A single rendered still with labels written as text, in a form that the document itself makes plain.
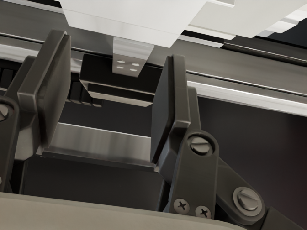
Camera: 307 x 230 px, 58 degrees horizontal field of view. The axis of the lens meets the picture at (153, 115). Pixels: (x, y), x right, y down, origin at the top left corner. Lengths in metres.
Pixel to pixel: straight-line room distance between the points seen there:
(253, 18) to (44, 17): 0.35
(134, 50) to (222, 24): 0.10
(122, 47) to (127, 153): 0.10
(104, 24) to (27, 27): 0.26
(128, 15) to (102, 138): 0.09
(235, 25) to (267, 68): 0.32
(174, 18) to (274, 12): 0.06
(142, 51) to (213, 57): 0.23
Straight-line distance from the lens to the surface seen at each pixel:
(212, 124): 0.75
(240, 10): 0.17
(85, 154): 0.20
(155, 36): 0.23
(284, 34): 0.84
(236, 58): 0.49
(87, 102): 0.57
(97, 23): 0.22
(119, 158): 0.20
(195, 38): 0.22
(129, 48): 0.26
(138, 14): 0.19
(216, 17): 0.18
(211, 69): 0.47
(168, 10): 0.18
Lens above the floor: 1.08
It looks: 4 degrees down
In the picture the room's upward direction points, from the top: 171 degrees counter-clockwise
